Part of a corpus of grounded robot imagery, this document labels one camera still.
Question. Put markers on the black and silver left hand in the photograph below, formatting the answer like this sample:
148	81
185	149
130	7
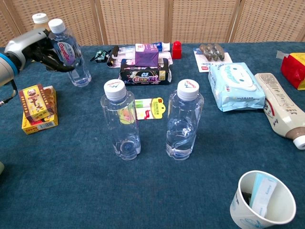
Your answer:
26	45

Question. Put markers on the red-labelled clear water bottle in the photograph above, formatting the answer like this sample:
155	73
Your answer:
78	71

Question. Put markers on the unlabelled clear water bottle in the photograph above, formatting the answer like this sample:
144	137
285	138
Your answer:
188	88
115	89

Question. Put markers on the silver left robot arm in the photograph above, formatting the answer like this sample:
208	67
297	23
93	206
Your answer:
6	70

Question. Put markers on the brown drink bottle white cap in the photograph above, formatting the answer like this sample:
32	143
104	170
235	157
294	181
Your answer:
40	19

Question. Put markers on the brown and yellow printed box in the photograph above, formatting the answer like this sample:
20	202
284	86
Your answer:
35	105

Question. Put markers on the yellow flat box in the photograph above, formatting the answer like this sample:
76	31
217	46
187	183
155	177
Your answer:
40	127

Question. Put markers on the woven bamboo folding screen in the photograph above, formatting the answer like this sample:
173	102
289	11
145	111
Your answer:
133	21

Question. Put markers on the dark purple snack pack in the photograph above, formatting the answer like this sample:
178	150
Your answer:
143	76

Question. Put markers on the purple small box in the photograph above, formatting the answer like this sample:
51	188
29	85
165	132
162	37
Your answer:
146	57

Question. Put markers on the blue white toothpaste box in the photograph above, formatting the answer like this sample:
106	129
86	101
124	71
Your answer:
163	46

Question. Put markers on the yellow lip balm card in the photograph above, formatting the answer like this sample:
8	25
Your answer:
155	109

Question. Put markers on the small red block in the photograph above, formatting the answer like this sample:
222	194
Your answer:
177	51

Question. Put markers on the blue felt table cover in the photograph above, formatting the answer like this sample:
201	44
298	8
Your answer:
71	190

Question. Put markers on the light blue wet wipes pack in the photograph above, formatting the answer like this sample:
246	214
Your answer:
233	90

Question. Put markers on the beige milk tea bottle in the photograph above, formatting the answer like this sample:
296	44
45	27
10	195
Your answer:
276	105

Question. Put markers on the yellow red snack box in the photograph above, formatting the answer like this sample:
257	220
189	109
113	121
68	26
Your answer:
293	69

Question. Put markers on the white paper cup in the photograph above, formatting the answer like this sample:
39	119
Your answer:
238	211

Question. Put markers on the blue and white sachet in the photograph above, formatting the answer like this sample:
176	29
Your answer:
262	195

